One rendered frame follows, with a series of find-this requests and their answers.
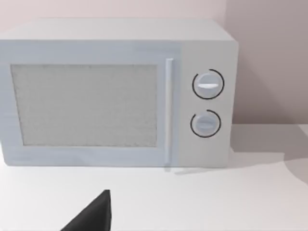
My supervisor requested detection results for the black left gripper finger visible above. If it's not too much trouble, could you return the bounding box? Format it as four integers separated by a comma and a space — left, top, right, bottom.
60, 189, 113, 231

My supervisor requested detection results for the pale microwave door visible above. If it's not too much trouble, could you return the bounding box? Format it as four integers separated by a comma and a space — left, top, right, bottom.
0, 47, 179, 167

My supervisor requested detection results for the pale microwave oven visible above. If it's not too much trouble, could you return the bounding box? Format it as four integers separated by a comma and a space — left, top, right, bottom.
0, 19, 239, 169

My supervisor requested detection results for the small pale microwave knob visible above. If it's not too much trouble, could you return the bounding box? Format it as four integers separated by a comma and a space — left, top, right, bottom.
193, 114, 218, 135

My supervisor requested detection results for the large pale microwave knob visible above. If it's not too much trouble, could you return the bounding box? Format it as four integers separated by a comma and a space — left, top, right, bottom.
193, 73, 222, 96

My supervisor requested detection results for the pale microwave door handle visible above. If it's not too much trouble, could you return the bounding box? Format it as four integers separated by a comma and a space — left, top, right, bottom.
165, 57, 174, 167

